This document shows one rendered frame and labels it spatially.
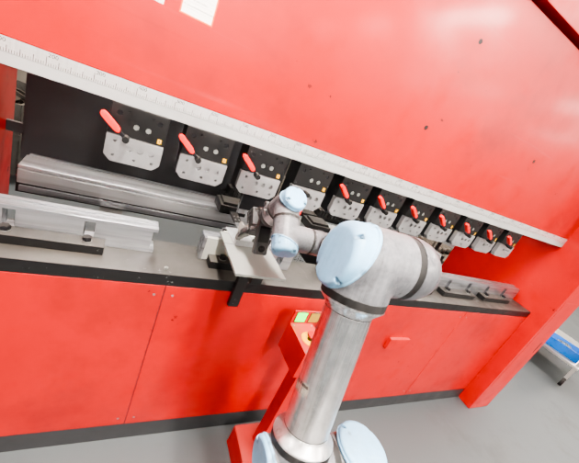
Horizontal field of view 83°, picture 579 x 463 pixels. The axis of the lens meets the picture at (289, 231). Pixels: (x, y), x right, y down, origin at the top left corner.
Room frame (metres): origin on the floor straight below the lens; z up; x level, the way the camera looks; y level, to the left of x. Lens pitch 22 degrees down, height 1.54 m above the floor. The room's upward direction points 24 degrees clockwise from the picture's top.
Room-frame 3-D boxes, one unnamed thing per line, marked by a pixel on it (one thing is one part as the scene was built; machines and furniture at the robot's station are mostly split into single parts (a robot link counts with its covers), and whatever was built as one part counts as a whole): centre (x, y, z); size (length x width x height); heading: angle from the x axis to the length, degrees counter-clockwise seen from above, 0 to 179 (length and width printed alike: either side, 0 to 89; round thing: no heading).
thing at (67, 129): (1.46, 0.63, 1.12); 1.13 x 0.02 x 0.44; 122
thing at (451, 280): (1.81, -0.91, 0.92); 1.68 x 0.06 x 0.10; 122
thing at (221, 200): (1.29, 0.25, 1.01); 0.26 x 0.12 x 0.05; 32
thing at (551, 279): (2.49, -1.68, 1.15); 0.85 x 0.25 x 2.30; 32
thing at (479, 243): (1.87, -1.01, 1.26); 0.15 x 0.09 x 0.17; 122
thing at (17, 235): (0.79, 0.65, 0.89); 0.30 x 0.05 x 0.03; 122
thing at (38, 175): (1.62, -0.02, 0.93); 2.30 x 0.14 x 0.10; 122
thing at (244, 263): (1.02, 0.09, 1.00); 0.26 x 0.18 x 0.01; 32
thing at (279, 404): (1.04, -0.27, 0.39); 0.06 x 0.06 x 0.54; 32
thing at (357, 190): (1.35, -0.15, 1.26); 0.15 x 0.09 x 0.17; 122
